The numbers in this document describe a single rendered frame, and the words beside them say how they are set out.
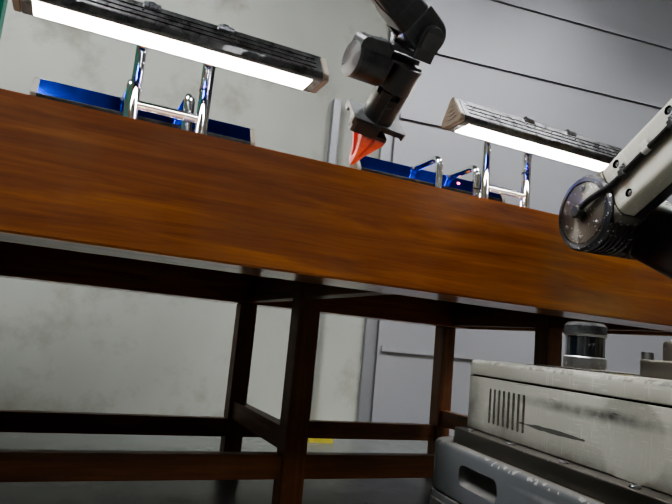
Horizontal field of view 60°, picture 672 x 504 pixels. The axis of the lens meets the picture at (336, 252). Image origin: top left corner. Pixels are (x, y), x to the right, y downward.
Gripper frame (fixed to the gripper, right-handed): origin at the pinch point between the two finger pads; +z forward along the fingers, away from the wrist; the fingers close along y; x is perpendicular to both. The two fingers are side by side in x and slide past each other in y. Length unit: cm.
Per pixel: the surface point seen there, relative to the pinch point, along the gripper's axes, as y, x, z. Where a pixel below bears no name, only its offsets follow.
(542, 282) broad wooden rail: -38.4, 17.9, 2.6
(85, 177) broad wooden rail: 42.0, 18.0, 6.0
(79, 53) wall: 58, -222, 106
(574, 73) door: -227, -242, 14
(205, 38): 26.8, -31.0, 0.9
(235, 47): 20.6, -31.2, 0.4
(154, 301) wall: -5, -127, 177
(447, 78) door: -140, -229, 46
